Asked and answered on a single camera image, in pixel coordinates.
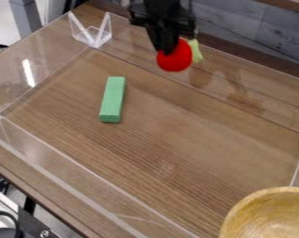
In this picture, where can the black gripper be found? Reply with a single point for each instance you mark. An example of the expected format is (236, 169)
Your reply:
(166, 19)

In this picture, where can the red plush fruit green leaf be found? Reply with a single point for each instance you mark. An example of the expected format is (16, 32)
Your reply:
(184, 55)

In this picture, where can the green rectangular block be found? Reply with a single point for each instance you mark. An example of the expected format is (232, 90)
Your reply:
(112, 101)

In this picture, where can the wooden bowl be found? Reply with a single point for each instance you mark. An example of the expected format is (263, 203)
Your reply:
(267, 214)

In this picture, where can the clear acrylic tray enclosure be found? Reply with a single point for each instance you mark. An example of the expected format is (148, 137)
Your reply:
(205, 135)

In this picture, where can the black metal bracket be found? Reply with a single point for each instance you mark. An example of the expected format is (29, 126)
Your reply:
(32, 228)

